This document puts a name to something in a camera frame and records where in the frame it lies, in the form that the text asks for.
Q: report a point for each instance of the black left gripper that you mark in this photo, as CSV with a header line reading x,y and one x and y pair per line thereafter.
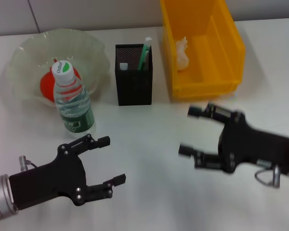
x,y
48,180

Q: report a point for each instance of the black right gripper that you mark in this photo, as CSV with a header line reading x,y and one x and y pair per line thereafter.
x,y
253,144

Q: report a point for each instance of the clear green-label water bottle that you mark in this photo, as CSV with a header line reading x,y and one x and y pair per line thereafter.
x,y
74,113

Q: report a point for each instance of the white paper ball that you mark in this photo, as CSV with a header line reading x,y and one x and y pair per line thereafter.
x,y
183,55

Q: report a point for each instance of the orange toy fruit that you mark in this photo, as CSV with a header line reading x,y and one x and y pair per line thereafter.
x,y
47,86

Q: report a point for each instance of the mint green utility knife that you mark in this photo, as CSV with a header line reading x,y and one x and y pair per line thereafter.
x,y
144,55

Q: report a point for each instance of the grey marker pen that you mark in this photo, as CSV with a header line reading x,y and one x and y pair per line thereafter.
x,y
123,66

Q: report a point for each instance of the black mesh pen holder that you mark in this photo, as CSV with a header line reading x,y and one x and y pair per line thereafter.
x,y
133,84

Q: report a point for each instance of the wavy green glass fruit plate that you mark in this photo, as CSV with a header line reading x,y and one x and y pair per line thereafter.
x,y
29,60

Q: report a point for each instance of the yellow plastic bin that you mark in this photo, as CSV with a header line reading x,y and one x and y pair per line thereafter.
x,y
207,67

